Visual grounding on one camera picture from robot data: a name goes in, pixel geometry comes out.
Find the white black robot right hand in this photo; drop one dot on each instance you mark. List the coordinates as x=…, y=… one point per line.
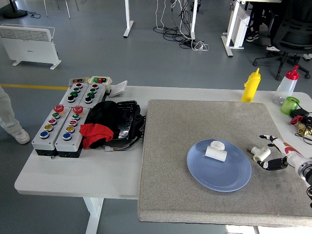
x=285, y=148

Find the white pipe tee metal thread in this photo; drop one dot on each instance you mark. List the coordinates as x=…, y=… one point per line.
x=262, y=153

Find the plain white pipe tee fitting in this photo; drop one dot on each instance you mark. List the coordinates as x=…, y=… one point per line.
x=215, y=153

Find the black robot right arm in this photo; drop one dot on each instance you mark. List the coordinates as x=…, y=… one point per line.
x=307, y=170

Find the blue plate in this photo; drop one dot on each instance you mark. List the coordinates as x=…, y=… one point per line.
x=219, y=175

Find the black power adapter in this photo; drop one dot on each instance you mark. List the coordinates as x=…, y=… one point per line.
x=299, y=112

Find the green translucent cup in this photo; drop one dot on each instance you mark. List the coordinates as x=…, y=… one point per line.
x=288, y=106

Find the clear squeeze bottle red cap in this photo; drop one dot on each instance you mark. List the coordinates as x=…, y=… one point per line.
x=285, y=90

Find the yellow squeeze bottle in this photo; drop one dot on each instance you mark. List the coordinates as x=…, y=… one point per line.
x=251, y=87

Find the grey-brown mat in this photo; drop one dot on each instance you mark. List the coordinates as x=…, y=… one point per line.
x=185, y=126

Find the black office chair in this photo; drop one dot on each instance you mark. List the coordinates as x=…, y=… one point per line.
x=292, y=36

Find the white desk leg with panel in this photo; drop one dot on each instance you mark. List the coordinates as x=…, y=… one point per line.
x=231, y=31

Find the seated person's legs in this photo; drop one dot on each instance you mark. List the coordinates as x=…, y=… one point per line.
x=258, y=14

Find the black plastic tray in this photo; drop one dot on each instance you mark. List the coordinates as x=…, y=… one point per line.
x=126, y=119

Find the black bag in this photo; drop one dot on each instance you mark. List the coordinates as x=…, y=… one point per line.
x=103, y=113

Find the red cloth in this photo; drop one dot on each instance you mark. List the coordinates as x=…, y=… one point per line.
x=96, y=132

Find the cream box green red buttons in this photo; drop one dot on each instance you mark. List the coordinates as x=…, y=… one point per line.
x=101, y=80

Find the grey button box four buttons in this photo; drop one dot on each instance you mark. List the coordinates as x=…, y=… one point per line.
x=93, y=96
x=73, y=95

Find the white table leg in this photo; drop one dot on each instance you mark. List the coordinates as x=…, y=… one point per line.
x=93, y=214

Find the grey button box mushroom button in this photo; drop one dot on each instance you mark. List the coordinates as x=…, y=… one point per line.
x=46, y=139
x=70, y=141

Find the metal chair legs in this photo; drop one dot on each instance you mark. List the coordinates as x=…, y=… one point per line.
x=67, y=11

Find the white electric heater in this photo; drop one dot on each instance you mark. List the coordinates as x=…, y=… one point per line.
x=26, y=46

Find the person's leg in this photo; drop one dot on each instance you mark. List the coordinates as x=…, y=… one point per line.
x=7, y=114

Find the black fan base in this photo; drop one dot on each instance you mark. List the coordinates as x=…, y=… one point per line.
x=14, y=13

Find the white wall switch plate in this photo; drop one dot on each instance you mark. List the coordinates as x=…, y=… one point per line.
x=118, y=89

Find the small grey switch box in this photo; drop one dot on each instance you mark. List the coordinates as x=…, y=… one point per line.
x=77, y=80

